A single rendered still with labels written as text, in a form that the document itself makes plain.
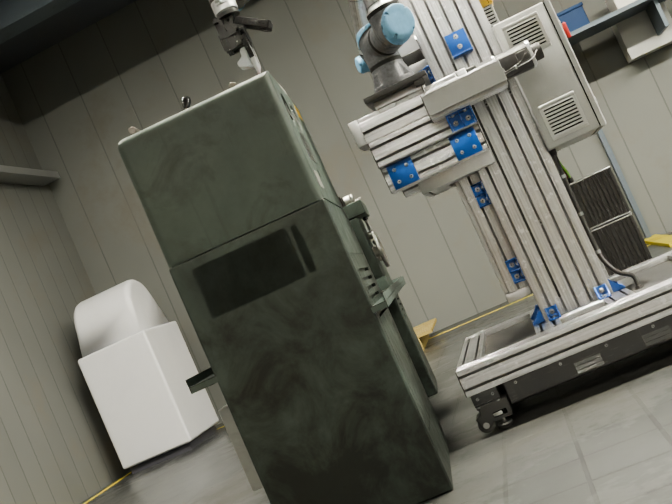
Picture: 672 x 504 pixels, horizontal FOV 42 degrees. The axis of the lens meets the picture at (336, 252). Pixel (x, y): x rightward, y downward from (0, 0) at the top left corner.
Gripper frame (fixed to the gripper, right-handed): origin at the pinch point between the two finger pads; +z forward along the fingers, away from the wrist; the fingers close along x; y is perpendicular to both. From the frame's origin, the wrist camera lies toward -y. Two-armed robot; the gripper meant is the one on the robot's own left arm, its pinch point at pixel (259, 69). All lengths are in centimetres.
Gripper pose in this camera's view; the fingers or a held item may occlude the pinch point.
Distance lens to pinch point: 271.7
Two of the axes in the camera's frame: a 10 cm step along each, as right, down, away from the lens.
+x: -1.2, 0.0, -9.9
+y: -9.1, 4.1, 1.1
